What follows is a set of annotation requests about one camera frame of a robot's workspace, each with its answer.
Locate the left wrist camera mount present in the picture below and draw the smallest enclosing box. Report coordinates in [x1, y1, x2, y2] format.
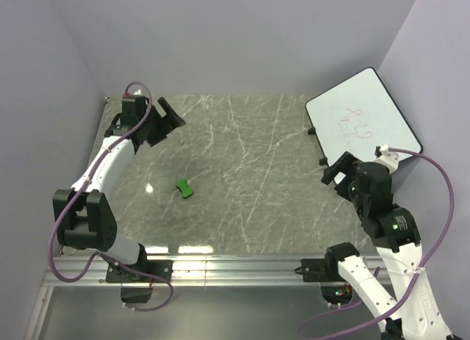
[123, 90, 144, 98]

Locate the green whiteboard eraser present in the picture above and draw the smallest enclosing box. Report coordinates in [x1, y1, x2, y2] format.
[176, 178, 194, 199]

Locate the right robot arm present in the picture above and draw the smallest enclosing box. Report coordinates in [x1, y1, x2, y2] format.
[295, 145, 457, 339]

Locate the white whiteboard black frame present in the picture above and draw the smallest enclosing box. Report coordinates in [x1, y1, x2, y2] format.
[305, 68, 423, 165]

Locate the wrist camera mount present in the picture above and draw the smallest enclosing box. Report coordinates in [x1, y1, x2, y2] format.
[374, 145, 399, 173]
[123, 90, 144, 98]

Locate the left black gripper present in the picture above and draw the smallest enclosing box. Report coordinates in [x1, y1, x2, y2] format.
[139, 98, 184, 147]

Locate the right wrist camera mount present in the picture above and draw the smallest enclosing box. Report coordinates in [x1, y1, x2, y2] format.
[374, 145, 399, 173]

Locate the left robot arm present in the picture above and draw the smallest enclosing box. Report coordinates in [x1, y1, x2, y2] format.
[48, 93, 185, 283]

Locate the aluminium mounting rail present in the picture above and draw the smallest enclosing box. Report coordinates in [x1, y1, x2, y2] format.
[25, 254, 405, 340]

